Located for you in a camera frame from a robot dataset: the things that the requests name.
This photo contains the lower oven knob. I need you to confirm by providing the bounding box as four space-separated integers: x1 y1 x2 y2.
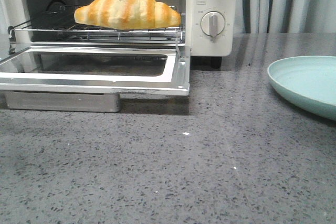
201 12 225 37

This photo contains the metal oven wire rack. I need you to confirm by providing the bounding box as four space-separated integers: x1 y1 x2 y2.
8 6 185 44

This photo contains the metal oven door handle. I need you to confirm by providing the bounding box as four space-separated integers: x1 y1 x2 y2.
4 91 121 113

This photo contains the white toaster oven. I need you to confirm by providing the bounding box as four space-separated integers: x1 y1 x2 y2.
0 0 239 69

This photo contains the light green plate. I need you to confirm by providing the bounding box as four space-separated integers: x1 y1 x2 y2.
267 56 335 121

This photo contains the grey curtain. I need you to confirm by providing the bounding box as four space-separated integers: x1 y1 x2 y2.
234 0 335 34

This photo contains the oven glass door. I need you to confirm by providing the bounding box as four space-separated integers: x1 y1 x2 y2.
1 46 190 95

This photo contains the golden croissant bread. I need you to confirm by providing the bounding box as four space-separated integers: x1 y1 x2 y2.
74 0 181 30

